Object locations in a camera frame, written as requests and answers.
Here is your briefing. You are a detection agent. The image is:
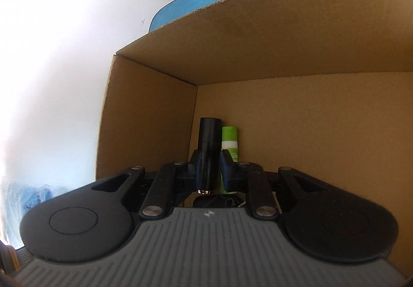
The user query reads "brown cardboard box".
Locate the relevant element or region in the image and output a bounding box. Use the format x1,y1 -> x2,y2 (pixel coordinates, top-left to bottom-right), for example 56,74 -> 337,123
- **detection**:
96,0 -> 413,262

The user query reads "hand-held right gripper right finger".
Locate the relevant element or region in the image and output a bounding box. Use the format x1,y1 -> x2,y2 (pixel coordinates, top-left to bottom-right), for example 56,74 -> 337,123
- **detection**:
219,150 -> 326,220

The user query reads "clear plastic bag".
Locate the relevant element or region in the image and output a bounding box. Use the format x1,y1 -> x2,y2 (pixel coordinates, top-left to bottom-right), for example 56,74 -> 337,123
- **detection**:
0,174 -> 70,242

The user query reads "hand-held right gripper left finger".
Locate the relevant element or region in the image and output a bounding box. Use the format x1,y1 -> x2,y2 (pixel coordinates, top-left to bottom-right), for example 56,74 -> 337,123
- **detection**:
92,150 -> 202,220

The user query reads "black key fob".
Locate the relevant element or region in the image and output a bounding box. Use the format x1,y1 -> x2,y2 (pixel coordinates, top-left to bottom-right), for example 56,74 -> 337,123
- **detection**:
193,194 -> 247,210

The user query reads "black lipstick tube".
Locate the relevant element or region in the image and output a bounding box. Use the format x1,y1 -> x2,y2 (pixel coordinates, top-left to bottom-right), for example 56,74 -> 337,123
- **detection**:
194,117 -> 223,195

